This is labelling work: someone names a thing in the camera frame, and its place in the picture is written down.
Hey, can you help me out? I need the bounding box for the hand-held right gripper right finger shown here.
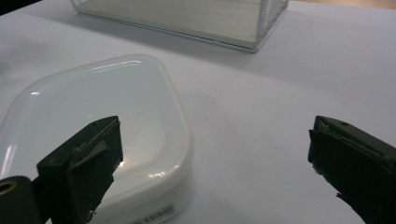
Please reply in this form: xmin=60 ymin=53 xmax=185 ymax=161
xmin=307 ymin=115 xmax=396 ymax=224

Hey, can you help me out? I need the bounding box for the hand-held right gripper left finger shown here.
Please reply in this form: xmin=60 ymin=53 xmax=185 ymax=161
xmin=32 ymin=115 xmax=124 ymax=224

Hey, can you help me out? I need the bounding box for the white square plate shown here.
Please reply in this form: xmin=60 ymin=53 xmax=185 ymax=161
xmin=0 ymin=53 xmax=193 ymax=224

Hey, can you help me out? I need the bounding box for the clear plastic box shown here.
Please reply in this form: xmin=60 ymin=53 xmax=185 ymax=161
xmin=70 ymin=0 xmax=290 ymax=53

